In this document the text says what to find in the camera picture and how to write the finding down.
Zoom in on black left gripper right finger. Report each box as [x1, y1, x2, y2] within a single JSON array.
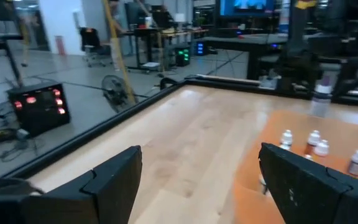
[[258, 142, 358, 224]]

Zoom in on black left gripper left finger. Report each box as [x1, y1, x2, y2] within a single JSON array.
[[0, 145, 143, 224]]

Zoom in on small dark food coloring bottle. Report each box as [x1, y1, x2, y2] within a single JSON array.
[[314, 139, 330, 158]]

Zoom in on small red food coloring bottle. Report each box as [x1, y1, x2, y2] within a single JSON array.
[[303, 129, 321, 156]]

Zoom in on small blue food coloring bottle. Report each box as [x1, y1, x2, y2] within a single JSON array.
[[279, 129, 293, 152]]

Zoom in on large purple food coloring bottle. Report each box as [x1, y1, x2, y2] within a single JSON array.
[[310, 76, 334, 118]]

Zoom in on orange translucent plastic bin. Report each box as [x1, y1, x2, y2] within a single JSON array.
[[232, 109, 358, 224]]

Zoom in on black floor fan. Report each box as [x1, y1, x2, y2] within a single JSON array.
[[100, 74, 137, 114]]

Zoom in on black computer tower red lights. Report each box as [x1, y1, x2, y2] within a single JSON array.
[[6, 81, 71, 137]]

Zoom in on white flat paper stack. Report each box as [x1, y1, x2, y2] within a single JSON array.
[[140, 61, 162, 70]]

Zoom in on computer tower green lights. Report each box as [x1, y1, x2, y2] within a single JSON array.
[[175, 46, 192, 67]]

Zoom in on black office chair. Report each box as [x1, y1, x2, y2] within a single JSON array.
[[78, 27, 112, 68]]

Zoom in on red white striped sign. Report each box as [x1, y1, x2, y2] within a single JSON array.
[[54, 34, 67, 57]]

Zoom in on black standing desk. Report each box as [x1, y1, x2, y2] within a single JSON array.
[[129, 27, 164, 71]]

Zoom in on computer tower blue lights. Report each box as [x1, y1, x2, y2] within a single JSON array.
[[194, 41, 207, 57]]

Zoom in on dark grey desk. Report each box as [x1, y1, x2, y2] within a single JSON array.
[[202, 33, 288, 81]]

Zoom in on wooden top desk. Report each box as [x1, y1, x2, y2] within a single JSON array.
[[160, 28, 209, 68]]

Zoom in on person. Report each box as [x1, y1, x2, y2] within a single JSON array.
[[109, 0, 129, 35]]

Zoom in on yellow tag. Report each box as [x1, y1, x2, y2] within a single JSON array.
[[294, 0, 318, 9]]

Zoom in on large blue display screen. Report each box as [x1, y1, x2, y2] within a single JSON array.
[[218, 0, 276, 17]]

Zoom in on black aluminium table frame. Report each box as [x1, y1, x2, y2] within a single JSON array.
[[7, 73, 358, 180]]

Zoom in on tangle of black cables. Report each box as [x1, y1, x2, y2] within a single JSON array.
[[0, 136, 48, 163]]

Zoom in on coiled black cable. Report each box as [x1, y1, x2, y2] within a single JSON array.
[[0, 128, 30, 146]]

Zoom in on thick yellow hanging cable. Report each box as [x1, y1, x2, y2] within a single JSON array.
[[102, 0, 137, 105]]

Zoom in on thin yellow hanging cord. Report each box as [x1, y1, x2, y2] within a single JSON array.
[[19, 17, 30, 68]]

